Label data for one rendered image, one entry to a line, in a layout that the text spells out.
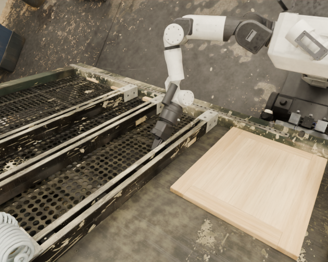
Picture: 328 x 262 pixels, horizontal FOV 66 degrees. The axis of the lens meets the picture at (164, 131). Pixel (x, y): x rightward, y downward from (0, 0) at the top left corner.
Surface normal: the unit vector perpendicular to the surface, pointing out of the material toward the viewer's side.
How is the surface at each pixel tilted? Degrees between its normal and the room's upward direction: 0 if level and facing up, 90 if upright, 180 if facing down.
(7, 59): 90
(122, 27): 0
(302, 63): 68
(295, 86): 0
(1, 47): 90
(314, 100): 0
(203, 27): 33
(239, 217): 51
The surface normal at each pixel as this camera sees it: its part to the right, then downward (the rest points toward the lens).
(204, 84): -0.44, -0.23
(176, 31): -0.31, 0.33
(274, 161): 0.04, -0.85
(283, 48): -0.57, 0.14
